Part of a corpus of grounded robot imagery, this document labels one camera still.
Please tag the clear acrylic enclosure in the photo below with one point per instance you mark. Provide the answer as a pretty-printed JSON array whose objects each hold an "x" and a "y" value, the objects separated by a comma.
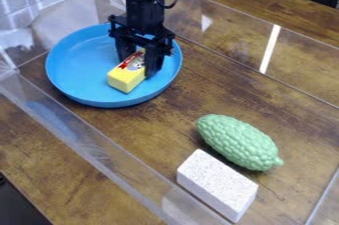
[{"x": 99, "y": 166}]

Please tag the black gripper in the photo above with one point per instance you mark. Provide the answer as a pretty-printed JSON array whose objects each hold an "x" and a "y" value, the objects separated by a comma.
[{"x": 158, "y": 41}]

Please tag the blue round tray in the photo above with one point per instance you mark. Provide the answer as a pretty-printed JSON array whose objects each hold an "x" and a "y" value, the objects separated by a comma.
[{"x": 81, "y": 60}]

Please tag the green bitter gourd toy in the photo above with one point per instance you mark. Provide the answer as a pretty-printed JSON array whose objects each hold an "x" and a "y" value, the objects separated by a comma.
[{"x": 242, "y": 143}]

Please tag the yellow butter brick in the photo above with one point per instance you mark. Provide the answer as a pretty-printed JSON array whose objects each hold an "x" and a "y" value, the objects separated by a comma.
[{"x": 129, "y": 73}]

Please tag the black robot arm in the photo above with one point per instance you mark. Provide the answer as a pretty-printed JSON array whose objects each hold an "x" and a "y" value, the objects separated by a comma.
[{"x": 141, "y": 29}]

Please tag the white speckled foam block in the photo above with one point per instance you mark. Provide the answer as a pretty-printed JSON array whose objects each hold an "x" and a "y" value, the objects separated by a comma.
[{"x": 222, "y": 187}]

